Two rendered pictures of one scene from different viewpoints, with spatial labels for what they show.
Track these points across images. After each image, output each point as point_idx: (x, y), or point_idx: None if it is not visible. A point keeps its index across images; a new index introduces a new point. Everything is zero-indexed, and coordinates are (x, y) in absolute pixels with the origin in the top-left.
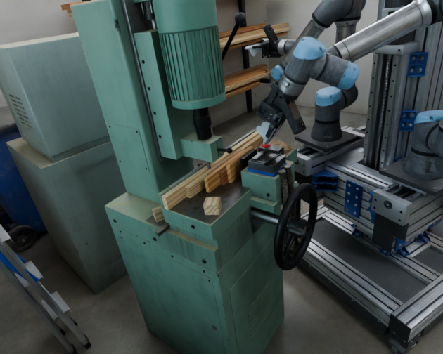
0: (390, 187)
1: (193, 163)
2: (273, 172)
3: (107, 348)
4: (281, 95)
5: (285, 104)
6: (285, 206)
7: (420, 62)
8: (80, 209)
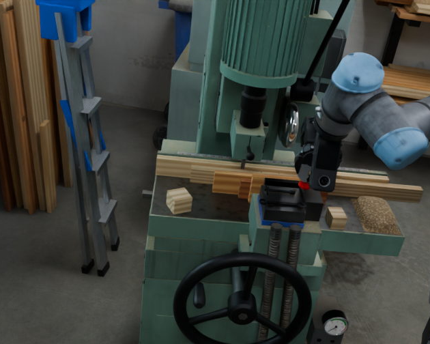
0: None
1: None
2: (263, 218)
3: (110, 291)
4: (314, 120)
5: (317, 137)
6: (213, 258)
7: None
8: (189, 138)
